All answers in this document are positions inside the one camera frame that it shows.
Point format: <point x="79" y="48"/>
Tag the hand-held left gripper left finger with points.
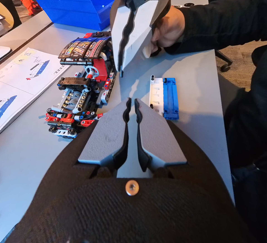
<point x="104" y="140"/>

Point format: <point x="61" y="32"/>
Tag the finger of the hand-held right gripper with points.
<point x="120" y="24"/>
<point x="144" y="28"/>

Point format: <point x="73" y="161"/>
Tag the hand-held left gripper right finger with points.
<point x="162" y="143"/>

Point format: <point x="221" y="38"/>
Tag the black brick race car model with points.
<point x="83" y="47"/>

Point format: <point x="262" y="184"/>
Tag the blue brick panel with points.
<point x="170" y="99"/>

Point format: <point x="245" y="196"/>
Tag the white brick panel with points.
<point x="156" y="93"/>

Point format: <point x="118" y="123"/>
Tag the person's right forearm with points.
<point x="219" y="18"/>

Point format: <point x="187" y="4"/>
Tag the grey desk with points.
<point x="187" y="80"/>

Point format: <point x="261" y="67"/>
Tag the person's right hand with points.
<point x="169" y="30"/>

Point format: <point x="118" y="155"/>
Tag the blue storage bin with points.
<point x="73" y="7"/>

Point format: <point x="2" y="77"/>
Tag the white table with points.
<point x="198" y="1"/>

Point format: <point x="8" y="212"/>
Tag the black office chair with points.
<point x="224" y="58"/>

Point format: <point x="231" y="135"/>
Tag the open instruction booklet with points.
<point x="20" y="76"/>

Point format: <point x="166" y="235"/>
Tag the instruction sheet on stand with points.
<point x="6" y="13"/>

